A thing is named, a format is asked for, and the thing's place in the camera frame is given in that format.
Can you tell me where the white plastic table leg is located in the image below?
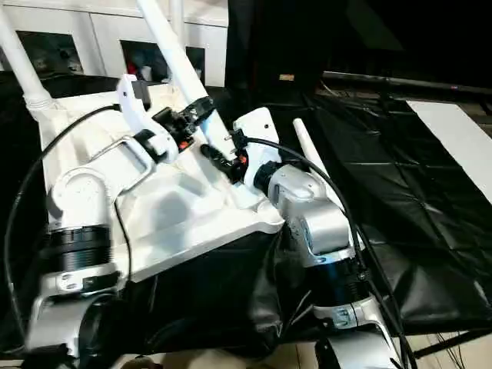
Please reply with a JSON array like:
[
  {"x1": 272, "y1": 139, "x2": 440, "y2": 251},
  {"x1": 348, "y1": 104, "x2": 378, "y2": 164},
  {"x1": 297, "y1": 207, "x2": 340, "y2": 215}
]
[
  {"x1": 135, "y1": 0, "x2": 236, "y2": 162},
  {"x1": 0, "y1": 5, "x2": 53, "y2": 111},
  {"x1": 292, "y1": 118, "x2": 339, "y2": 193},
  {"x1": 170, "y1": 0, "x2": 186, "y2": 42}
]

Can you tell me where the white plastic table top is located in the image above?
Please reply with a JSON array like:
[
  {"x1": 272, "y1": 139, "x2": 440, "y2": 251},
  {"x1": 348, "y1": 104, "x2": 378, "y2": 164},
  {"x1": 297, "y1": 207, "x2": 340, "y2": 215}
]
[{"x1": 28, "y1": 84, "x2": 285, "y2": 284}]

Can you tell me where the black case with yellow label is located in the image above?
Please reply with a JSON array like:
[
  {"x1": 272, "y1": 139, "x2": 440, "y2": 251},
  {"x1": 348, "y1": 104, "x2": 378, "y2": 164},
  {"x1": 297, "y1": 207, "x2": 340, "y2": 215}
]
[{"x1": 224, "y1": 0, "x2": 327, "y2": 93}]

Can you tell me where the white cabinet with glass doors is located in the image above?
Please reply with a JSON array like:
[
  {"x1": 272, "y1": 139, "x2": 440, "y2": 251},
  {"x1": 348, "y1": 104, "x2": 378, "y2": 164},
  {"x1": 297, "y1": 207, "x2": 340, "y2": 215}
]
[{"x1": 0, "y1": 0, "x2": 230, "y2": 88}]

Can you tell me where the black work mat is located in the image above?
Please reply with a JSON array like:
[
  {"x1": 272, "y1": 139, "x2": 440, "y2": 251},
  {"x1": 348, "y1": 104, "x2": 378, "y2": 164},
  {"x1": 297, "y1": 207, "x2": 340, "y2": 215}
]
[{"x1": 0, "y1": 71, "x2": 492, "y2": 358}]

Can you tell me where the black metal rod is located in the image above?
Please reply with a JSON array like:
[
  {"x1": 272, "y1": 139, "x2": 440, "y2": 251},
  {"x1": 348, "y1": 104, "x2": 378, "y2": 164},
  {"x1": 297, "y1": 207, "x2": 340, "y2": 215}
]
[{"x1": 322, "y1": 71, "x2": 492, "y2": 95}]

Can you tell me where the white flat board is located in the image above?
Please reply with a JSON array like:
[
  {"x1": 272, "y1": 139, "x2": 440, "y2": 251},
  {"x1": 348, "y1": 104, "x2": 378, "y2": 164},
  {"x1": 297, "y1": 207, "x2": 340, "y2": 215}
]
[{"x1": 406, "y1": 100, "x2": 492, "y2": 204}]

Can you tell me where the black metal table strut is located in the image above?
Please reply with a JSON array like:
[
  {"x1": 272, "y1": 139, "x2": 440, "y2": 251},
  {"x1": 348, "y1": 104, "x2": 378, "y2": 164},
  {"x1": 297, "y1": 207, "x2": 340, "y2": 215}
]
[{"x1": 413, "y1": 330, "x2": 481, "y2": 357}]

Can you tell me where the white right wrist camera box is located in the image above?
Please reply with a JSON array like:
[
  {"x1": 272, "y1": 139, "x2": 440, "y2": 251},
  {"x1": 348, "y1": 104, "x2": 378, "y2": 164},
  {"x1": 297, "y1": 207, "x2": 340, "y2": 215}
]
[{"x1": 232, "y1": 106, "x2": 284, "y2": 189}]

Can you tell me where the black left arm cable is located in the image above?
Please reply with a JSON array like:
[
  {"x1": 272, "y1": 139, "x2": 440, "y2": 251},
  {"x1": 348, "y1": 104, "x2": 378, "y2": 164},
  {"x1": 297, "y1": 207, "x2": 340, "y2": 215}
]
[{"x1": 3, "y1": 104, "x2": 134, "y2": 347}]

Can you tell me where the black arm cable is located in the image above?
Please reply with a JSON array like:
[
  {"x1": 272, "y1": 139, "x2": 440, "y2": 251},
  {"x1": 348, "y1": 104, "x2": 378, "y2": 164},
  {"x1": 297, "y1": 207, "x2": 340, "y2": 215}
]
[
  {"x1": 3, "y1": 104, "x2": 134, "y2": 347},
  {"x1": 240, "y1": 136, "x2": 418, "y2": 369}
]

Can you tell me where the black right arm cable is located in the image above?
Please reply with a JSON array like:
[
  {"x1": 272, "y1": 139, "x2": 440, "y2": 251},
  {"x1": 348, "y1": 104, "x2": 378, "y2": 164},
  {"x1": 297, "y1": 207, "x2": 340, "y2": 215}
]
[{"x1": 240, "y1": 136, "x2": 418, "y2": 369}]

